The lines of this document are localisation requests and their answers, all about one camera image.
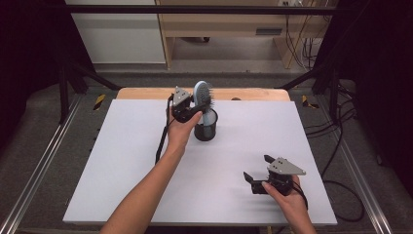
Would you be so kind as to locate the yellow black tape marker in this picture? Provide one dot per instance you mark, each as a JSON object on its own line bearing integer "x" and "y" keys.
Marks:
{"x": 99, "y": 102}
{"x": 305, "y": 101}

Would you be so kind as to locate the white cabinet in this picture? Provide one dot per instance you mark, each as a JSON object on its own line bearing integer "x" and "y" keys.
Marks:
{"x": 120, "y": 35}

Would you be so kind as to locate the person's left hand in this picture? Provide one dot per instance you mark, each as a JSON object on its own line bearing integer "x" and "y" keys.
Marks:
{"x": 180, "y": 133}

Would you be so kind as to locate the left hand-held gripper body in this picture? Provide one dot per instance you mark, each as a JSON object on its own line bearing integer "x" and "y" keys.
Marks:
{"x": 181, "y": 104}

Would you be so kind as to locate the person's right hand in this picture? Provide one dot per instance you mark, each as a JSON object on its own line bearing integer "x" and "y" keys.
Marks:
{"x": 289, "y": 201}

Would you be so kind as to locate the wooden desk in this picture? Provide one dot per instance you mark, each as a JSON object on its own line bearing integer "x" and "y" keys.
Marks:
{"x": 220, "y": 24}

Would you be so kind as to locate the black mesh pen holder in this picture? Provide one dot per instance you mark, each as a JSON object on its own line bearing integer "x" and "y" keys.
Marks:
{"x": 205, "y": 130}

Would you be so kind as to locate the aluminium rail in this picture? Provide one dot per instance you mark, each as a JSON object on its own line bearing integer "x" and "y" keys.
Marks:
{"x": 363, "y": 182}
{"x": 42, "y": 162}

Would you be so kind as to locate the black curtain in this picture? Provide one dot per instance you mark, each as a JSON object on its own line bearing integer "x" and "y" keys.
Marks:
{"x": 29, "y": 48}
{"x": 380, "y": 65}

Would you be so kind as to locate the black metal stand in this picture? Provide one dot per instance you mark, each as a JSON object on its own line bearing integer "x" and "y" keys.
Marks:
{"x": 332, "y": 91}
{"x": 65, "y": 94}

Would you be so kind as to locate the light blue hairbrush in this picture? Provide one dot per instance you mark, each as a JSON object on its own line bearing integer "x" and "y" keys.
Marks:
{"x": 202, "y": 92}

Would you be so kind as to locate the white power strip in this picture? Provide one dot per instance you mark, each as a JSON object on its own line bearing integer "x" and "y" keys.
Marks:
{"x": 290, "y": 2}

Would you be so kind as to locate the wooden table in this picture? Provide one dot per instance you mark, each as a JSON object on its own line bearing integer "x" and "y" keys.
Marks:
{"x": 146, "y": 93}

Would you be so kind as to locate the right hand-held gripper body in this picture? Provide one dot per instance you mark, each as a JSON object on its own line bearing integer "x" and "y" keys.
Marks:
{"x": 282, "y": 172}

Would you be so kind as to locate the black horizontal frame bar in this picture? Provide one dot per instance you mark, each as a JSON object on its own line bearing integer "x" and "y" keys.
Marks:
{"x": 195, "y": 9}

